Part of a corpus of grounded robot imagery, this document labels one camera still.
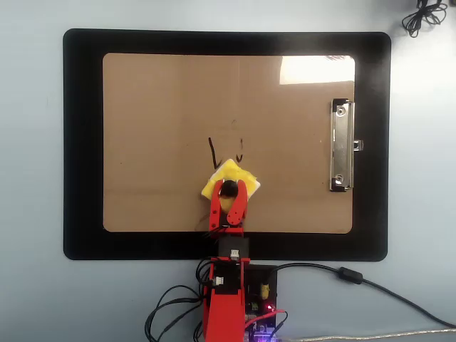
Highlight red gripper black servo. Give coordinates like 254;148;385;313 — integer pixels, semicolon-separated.
209;179;248;239

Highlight yellow white sponge black knob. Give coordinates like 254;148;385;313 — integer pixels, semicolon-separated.
200;158;261;214

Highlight brown clipboard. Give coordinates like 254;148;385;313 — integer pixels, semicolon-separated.
102;52;356;235

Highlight controller circuit board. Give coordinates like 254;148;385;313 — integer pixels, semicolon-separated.
244;277;279;342

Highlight metal clipboard clip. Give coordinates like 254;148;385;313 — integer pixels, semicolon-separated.
328;98;364;192

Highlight black mat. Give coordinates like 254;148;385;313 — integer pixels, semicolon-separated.
63;28;392;261

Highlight thin black servo wires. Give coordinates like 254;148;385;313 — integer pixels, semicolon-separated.
144;256;214;342

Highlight red wire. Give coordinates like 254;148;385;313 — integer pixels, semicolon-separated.
245;309;289;333

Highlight black power cable with ferrite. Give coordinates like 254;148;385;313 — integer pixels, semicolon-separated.
272;262;456;328

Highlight silver USB cable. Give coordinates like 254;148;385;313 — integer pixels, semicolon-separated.
277;326;456;342

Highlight coiled black cable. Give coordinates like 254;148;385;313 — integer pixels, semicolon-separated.
401;0;449;38

